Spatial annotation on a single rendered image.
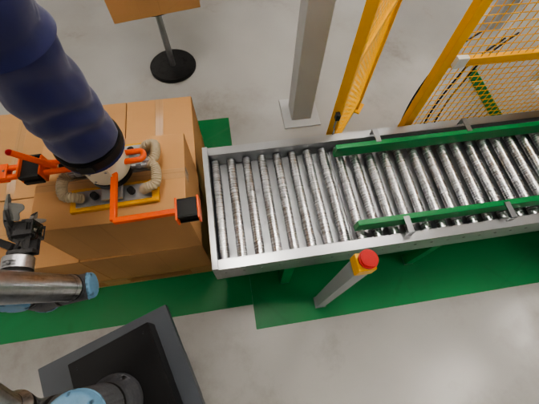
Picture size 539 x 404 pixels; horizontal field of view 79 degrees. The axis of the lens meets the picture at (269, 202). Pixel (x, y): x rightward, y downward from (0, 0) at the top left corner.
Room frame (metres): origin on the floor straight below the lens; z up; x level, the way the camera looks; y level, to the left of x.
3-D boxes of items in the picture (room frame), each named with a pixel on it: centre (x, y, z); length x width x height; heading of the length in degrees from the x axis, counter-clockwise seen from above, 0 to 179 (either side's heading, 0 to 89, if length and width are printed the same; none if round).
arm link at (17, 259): (0.22, 0.80, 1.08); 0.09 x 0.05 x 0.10; 103
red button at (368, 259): (0.32, -0.36, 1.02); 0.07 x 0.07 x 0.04
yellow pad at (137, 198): (0.54, 0.61, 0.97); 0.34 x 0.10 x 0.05; 103
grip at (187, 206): (0.45, 0.28, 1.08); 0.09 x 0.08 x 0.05; 13
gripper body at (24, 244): (0.31, 0.81, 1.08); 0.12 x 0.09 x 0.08; 13
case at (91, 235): (0.62, 0.66, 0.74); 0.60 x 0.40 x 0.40; 101
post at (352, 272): (0.32, -0.36, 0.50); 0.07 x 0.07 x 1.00; 12
